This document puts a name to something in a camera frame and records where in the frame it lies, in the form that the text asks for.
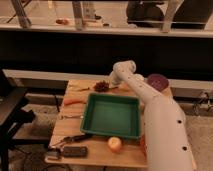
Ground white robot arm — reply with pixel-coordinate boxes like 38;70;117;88
110;60;194;171

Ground yellow red apple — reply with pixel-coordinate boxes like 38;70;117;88
108;137;122;153

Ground black rectangular device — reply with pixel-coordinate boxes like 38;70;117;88
62;146;88;157

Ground small grey device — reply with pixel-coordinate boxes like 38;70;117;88
46;148;61;160

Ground metal fork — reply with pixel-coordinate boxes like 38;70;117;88
59;115;83;120

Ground orange bowl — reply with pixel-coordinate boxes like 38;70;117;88
140;135;146;156

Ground green plastic tray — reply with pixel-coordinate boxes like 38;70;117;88
80;93;141;139

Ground black handled scissors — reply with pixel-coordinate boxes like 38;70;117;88
52;134;93;146

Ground purple round plate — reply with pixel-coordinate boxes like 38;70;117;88
147;74;169;91

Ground orange carrot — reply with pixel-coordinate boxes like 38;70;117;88
63;99;86;106

